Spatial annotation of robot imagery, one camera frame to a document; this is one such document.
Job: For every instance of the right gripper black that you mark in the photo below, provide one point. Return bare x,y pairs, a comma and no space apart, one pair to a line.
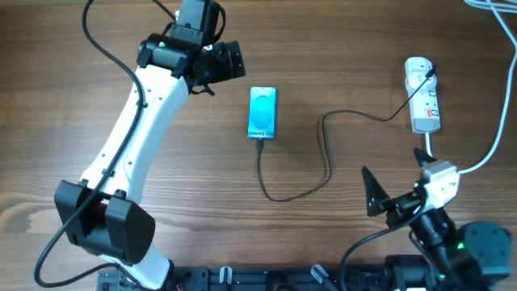
379,200

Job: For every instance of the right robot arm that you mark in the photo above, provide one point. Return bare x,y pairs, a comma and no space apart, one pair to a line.
474,256

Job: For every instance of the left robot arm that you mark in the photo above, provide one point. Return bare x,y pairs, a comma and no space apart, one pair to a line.
101,213

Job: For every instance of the white charger plug adapter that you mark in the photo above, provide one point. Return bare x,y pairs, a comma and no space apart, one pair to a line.
420,80

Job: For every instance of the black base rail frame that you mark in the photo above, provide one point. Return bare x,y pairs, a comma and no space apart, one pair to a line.
359,277

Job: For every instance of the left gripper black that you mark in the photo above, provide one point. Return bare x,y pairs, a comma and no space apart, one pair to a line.
224,72

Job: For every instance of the Galaxy S25 smartphone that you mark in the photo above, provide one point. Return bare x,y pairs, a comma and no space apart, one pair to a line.
262,112

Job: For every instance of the white power strip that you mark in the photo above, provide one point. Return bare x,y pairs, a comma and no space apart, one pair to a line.
424,108

